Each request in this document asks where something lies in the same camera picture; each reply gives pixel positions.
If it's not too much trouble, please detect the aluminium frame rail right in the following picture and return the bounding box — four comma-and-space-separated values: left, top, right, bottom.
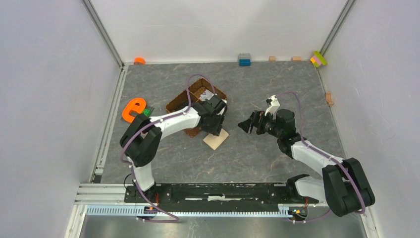
319, 0, 357, 56

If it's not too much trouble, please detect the orange plastic letter toy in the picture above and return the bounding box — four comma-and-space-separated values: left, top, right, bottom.
122, 98, 147, 123

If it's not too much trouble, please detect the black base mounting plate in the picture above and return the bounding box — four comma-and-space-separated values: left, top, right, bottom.
124, 182, 318, 213

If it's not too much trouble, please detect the small wooden block right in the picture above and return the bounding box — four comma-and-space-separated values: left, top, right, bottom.
291, 56, 302, 61

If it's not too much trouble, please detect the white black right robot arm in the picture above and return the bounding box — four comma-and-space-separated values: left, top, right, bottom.
238, 109, 376, 217

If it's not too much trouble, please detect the woven wicker divided basket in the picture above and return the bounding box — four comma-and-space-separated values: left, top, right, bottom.
165, 78, 228, 138

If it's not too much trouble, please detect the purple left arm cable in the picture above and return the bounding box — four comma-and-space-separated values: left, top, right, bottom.
118, 74, 217, 224

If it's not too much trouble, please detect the small green brick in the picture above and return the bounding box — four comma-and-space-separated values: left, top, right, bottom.
142, 107, 154, 117

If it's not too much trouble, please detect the orange round cap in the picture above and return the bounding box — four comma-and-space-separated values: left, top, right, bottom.
133, 57, 146, 65

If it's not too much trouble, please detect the aluminium frame rail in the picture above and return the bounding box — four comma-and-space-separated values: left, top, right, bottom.
319, 0, 357, 56
81, 0, 125, 68

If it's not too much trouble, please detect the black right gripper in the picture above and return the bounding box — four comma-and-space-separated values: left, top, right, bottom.
238, 110, 282, 138

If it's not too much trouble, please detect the curved wooden block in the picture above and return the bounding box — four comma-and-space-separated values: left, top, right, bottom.
325, 92, 334, 107

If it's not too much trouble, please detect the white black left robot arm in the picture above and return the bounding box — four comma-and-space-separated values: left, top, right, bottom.
119, 95, 227, 202

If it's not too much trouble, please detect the blue toy brick stack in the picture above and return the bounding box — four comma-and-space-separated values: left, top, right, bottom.
238, 53, 252, 66

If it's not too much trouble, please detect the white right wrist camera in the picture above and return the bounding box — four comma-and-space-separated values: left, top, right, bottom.
264, 95, 280, 116

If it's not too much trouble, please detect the green pink yellow brick stack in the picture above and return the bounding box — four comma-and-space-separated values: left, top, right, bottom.
310, 51, 328, 68

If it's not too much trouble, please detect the silver white card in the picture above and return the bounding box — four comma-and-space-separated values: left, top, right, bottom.
199, 91, 214, 101

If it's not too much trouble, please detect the aluminium frame rail left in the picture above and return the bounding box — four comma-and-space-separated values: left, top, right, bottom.
81, 0, 125, 68

